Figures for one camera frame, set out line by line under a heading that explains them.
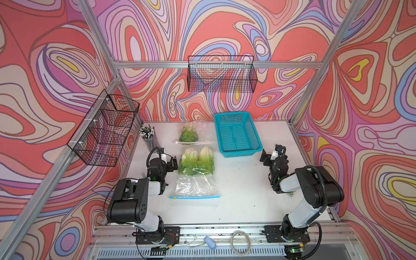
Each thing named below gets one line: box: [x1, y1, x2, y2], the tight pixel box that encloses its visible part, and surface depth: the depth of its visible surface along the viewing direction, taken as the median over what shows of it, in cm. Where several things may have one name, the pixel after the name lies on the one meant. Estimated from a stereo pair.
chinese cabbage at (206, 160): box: [197, 146, 215, 175], surface depth 93 cm
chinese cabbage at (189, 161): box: [178, 147, 199, 177], surface depth 90 cm
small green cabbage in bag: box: [178, 126, 199, 142], surface depth 103 cm
